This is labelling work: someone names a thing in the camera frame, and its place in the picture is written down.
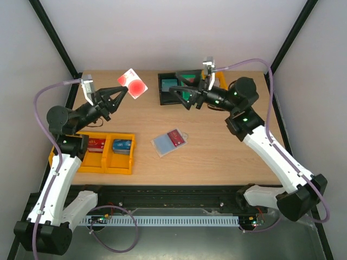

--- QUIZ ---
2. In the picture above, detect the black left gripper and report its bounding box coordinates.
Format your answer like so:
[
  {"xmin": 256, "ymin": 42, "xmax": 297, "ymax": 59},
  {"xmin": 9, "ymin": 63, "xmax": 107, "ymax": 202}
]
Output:
[{"xmin": 74, "ymin": 86, "xmax": 128, "ymax": 134}]

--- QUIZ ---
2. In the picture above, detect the cream leather card holder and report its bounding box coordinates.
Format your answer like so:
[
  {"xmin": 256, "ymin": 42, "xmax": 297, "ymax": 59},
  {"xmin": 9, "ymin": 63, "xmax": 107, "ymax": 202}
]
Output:
[{"xmin": 151, "ymin": 128, "xmax": 188, "ymax": 158}]

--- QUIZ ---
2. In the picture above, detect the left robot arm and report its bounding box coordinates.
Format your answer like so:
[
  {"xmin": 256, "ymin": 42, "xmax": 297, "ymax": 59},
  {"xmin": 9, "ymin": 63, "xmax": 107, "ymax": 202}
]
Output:
[{"xmin": 14, "ymin": 86, "xmax": 128, "ymax": 259}]

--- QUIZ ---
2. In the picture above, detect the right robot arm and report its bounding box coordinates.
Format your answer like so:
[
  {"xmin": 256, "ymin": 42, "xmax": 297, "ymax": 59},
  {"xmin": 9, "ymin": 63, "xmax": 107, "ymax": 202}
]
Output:
[{"xmin": 169, "ymin": 70, "xmax": 327, "ymax": 222}]

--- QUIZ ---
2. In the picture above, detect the blue VIP card stack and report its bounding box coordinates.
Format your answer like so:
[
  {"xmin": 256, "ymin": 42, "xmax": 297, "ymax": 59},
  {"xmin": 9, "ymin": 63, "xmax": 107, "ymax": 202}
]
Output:
[{"xmin": 112, "ymin": 139, "xmax": 132, "ymax": 155}]

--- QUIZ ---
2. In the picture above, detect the red card stack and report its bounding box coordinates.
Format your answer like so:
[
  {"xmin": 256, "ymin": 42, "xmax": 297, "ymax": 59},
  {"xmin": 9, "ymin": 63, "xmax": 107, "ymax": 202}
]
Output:
[{"xmin": 87, "ymin": 138, "xmax": 106, "ymax": 153}]

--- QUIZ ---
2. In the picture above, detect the red card in holder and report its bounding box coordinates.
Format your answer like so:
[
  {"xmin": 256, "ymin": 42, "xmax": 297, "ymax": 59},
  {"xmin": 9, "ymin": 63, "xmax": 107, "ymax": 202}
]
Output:
[{"xmin": 167, "ymin": 129, "xmax": 187, "ymax": 147}]

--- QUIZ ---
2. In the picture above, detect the yellow bin with blue cards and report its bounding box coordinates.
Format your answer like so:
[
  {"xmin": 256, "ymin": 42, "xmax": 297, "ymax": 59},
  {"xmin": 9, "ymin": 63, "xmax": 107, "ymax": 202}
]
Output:
[{"xmin": 101, "ymin": 132, "xmax": 136, "ymax": 175}]

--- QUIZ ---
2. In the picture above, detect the yellow bin with red cards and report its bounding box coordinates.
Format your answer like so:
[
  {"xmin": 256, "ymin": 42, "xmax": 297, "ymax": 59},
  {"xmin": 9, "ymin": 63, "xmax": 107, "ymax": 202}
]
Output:
[{"xmin": 58, "ymin": 131, "xmax": 107, "ymax": 173}]

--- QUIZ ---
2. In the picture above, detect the green bin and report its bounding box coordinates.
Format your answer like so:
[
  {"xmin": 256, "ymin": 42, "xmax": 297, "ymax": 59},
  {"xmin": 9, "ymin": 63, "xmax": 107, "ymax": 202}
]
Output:
[{"xmin": 170, "ymin": 70, "xmax": 203, "ymax": 109}]

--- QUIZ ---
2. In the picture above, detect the black bin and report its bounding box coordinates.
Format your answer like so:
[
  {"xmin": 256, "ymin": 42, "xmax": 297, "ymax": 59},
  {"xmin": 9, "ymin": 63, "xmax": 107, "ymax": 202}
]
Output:
[{"xmin": 158, "ymin": 73, "xmax": 180, "ymax": 106}]

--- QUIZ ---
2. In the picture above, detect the yellow bin at back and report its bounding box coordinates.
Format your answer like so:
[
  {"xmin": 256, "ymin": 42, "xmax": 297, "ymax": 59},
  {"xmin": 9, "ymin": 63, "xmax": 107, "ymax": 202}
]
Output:
[{"xmin": 201, "ymin": 70, "xmax": 228, "ymax": 90}]

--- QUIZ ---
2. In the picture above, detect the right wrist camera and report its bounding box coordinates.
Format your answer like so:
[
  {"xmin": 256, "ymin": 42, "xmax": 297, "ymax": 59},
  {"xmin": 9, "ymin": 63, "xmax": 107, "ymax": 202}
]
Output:
[{"xmin": 202, "ymin": 56, "xmax": 215, "ymax": 91}]

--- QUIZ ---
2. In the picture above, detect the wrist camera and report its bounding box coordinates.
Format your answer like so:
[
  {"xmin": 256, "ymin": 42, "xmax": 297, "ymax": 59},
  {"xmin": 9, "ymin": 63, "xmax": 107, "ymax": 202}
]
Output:
[
  {"xmin": 80, "ymin": 74, "xmax": 95, "ymax": 106},
  {"xmin": 202, "ymin": 56, "xmax": 215, "ymax": 91}
]

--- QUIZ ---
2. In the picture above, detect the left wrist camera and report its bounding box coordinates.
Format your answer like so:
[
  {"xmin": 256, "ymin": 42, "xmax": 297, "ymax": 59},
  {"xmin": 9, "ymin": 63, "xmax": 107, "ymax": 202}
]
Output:
[{"xmin": 80, "ymin": 74, "xmax": 95, "ymax": 106}]

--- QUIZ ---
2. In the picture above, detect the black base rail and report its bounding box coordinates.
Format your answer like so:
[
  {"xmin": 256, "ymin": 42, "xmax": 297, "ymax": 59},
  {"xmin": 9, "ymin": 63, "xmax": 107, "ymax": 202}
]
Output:
[{"xmin": 28, "ymin": 185, "xmax": 318, "ymax": 215}]

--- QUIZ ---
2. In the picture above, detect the light blue cable duct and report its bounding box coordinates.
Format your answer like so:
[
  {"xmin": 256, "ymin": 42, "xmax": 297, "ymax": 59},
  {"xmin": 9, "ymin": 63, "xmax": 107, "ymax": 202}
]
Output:
[{"xmin": 94, "ymin": 216, "xmax": 239, "ymax": 227}]

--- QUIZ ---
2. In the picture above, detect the black frame post left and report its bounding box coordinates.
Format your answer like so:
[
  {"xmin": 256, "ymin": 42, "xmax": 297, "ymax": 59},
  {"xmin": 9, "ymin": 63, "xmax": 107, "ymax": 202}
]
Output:
[{"xmin": 29, "ymin": 0, "xmax": 79, "ymax": 78}]

